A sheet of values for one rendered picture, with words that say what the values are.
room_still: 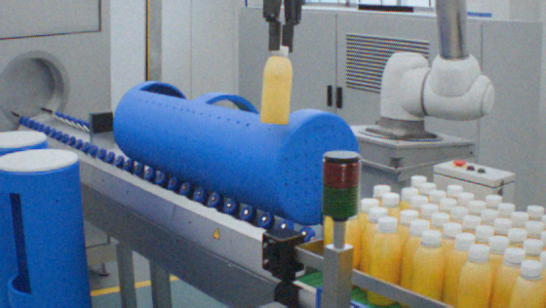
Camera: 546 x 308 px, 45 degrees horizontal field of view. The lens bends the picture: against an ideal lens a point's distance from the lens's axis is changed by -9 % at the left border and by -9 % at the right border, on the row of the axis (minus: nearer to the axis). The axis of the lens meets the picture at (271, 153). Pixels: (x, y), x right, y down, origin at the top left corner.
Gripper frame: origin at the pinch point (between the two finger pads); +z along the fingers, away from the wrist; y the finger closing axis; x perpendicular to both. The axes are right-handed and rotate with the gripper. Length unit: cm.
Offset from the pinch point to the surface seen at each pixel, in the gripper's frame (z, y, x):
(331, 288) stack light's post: 48, 29, 40
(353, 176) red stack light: 28, 31, 44
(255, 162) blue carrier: 29.6, -1.4, -7.2
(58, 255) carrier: 63, 14, -75
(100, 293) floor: 113, -85, -193
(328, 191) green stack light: 31, 33, 41
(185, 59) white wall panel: -43, -350, -432
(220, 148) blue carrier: 27.1, -3.9, -22.0
